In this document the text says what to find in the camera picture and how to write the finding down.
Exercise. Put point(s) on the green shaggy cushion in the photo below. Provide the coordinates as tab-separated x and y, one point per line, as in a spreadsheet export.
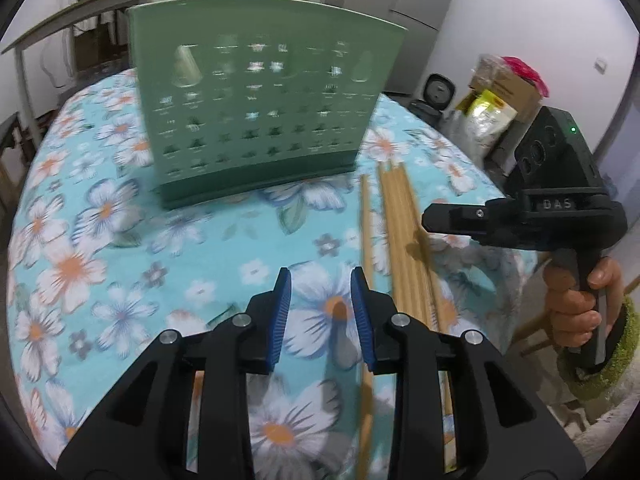
612	360

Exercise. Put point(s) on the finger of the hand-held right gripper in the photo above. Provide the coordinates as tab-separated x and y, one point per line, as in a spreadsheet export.
450	217

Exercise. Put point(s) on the green perforated utensil holder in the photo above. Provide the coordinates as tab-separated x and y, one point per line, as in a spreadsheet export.
250	110

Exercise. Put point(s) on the yellow and white sack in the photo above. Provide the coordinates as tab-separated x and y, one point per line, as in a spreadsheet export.
487	115

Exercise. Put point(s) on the black and white rice cooker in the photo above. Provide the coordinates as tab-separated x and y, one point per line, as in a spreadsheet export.
439	91

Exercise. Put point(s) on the crumpled clear plastic wrap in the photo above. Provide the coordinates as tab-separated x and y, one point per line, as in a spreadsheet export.
489	67

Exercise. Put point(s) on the white wall socket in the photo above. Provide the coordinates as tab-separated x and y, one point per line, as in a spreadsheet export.
600	64

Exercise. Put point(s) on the long table with white frame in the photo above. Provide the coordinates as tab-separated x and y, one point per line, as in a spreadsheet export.
75	7

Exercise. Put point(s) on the clear plastic bag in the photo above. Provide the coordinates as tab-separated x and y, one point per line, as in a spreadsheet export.
457	132

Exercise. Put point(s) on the brown cardboard box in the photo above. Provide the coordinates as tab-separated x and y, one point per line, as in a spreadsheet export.
515	92

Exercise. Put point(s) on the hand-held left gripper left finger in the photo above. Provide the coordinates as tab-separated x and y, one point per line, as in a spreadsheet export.
282	310

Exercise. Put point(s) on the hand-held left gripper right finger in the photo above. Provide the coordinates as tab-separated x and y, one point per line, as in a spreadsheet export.
360	310

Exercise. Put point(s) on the grey refrigerator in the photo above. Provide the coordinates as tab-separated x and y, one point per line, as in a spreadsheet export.
415	0

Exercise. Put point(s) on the floral blue tablecloth table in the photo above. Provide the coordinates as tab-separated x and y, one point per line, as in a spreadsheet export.
100	270

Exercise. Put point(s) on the person's right hand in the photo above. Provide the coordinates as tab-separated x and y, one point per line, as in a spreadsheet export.
570	315

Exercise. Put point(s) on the red plastic bag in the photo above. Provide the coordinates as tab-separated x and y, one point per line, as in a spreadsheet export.
525	67

